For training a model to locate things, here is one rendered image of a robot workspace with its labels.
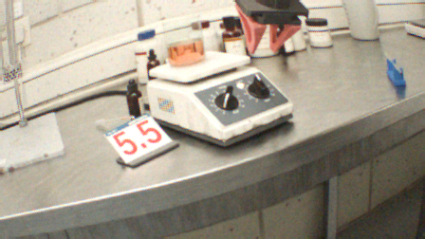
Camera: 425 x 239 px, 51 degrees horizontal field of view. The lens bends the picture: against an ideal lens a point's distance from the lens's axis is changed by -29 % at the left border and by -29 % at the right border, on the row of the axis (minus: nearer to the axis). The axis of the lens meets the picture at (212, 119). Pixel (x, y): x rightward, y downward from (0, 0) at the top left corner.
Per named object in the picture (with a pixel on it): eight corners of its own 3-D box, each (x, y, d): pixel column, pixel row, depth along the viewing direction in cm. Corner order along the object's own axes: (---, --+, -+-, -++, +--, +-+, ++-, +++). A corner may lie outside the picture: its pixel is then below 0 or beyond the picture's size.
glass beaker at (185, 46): (167, 66, 95) (160, 20, 93) (207, 59, 95) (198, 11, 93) (168, 76, 88) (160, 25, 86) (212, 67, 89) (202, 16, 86)
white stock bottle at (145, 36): (164, 73, 130) (157, 26, 127) (169, 79, 124) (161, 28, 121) (137, 81, 129) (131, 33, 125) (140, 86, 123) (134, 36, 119)
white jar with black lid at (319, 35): (309, 43, 141) (304, 17, 138) (331, 42, 139) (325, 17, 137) (310, 47, 134) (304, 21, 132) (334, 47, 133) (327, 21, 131)
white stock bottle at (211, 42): (218, 62, 131) (210, 18, 128) (226, 66, 125) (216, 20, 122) (191, 68, 130) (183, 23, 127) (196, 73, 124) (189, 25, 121)
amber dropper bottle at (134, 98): (131, 121, 100) (124, 82, 98) (128, 117, 103) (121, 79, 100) (147, 117, 101) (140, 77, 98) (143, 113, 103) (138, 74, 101)
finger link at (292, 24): (231, 38, 84) (240, -10, 78) (275, 36, 86) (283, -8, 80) (250, 66, 79) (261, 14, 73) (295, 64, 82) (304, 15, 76)
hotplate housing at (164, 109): (296, 119, 87) (288, 66, 84) (224, 150, 80) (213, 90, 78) (212, 98, 105) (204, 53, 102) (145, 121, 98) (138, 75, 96)
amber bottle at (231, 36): (224, 62, 131) (215, 17, 127) (244, 58, 131) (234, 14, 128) (230, 64, 126) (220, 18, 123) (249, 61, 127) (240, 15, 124)
